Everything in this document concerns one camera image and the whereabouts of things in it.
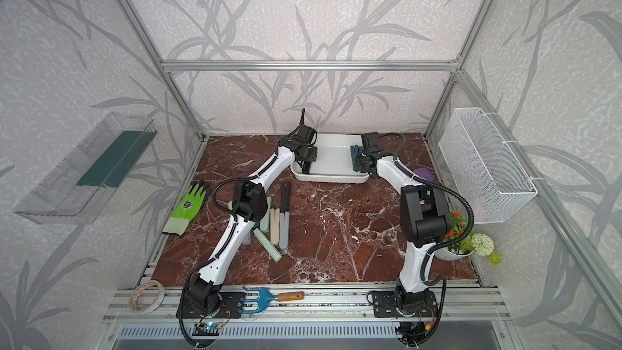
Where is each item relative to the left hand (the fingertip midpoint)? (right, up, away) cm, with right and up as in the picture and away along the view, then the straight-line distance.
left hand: (312, 153), depth 110 cm
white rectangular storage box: (+10, -4, +2) cm, 11 cm away
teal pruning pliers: (+20, -5, -23) cm, 31 cm away
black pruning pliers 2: (-11, -19, -11) cm, 24 cm away
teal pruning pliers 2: (+21, -2, +3) cm, 21 cm away
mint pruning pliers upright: (-17, -27, -21) cm, 38 cm away
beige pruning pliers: (-13, -27, -21) cm, 37 cm away
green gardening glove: (-48, -23, -16) cm, 56 cm away
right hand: (+21, -3, -11) cm, 24 cm away
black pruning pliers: (-3, -6, -5) cm, 9 cm away
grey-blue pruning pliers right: (-10, -26, -19) cm, 33 cm away
